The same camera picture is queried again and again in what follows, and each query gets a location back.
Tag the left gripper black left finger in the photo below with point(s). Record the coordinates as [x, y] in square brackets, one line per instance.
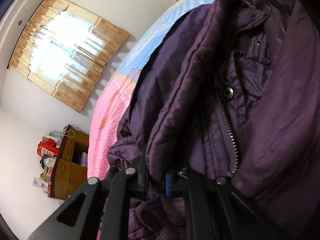
[98, 209]

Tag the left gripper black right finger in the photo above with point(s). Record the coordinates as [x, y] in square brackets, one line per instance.
[214, 209]

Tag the dark purple puffer jacket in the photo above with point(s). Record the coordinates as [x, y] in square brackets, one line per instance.
[291, 205]

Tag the white greeting card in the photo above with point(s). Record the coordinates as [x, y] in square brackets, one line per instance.
[41, 184]

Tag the brown wooden desk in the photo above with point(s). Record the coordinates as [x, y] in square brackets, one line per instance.
[68, 174]

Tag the red gift bag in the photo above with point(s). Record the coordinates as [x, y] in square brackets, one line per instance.
[47, 148]

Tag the pink and blue bed blanket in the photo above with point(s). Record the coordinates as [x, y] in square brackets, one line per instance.
[130, 79]

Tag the beige patterned window curtain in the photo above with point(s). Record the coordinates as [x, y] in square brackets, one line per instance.
[64, 49]

